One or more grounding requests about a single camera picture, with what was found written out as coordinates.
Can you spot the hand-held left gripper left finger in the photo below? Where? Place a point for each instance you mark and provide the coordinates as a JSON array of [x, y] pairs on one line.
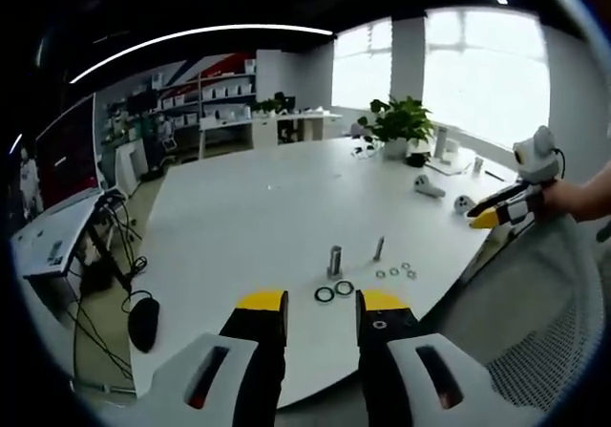
[[258, 331]]

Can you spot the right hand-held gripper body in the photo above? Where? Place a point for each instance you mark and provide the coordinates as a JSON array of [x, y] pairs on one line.
[[537, 157]]

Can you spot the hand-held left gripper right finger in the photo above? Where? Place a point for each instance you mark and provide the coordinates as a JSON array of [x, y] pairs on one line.
[[382, 341]]

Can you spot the thin metal threaded stud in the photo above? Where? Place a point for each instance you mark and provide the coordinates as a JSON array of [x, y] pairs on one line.
[[379, 249]]

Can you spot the thick metal threaded stud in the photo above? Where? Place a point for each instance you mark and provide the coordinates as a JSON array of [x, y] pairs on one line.
[[334, 261]]

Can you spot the person's right hand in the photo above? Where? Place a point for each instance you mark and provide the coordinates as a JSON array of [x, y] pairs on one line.
[[558, 202]]

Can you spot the grey mesh office chair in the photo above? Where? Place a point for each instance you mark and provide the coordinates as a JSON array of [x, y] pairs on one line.
[[534, 303]]

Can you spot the black bag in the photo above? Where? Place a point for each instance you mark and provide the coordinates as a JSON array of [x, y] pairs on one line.
[[144, 324]]

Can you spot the green potted plant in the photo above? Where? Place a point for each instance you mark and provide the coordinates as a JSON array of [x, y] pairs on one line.
[[403, 121]]

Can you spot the white workbench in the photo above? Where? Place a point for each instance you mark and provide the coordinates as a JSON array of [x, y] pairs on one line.
[[286, 126]]

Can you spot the white side desk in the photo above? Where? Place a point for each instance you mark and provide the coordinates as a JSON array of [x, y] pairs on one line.
[[52, 236]]

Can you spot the shelf with white boxes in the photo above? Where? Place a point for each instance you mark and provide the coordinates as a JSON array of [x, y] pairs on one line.
[[210, 95]]

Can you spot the red display board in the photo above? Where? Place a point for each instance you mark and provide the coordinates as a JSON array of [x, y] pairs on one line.
[[67, 155]]

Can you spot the ceiling light strip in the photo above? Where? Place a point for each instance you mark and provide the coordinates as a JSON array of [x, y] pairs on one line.
[[191, 40]]

